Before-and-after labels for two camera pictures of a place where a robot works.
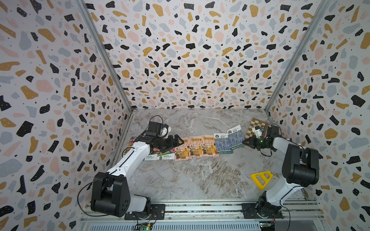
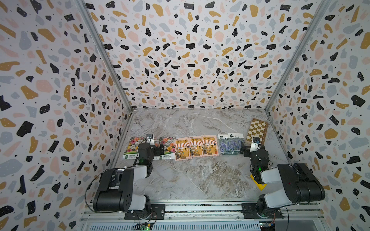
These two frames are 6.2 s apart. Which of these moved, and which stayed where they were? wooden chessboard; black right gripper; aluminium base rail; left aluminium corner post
Moved: black right gripper
Stayed: left aluminium corner post; wooden chessboard; aluminium base rail
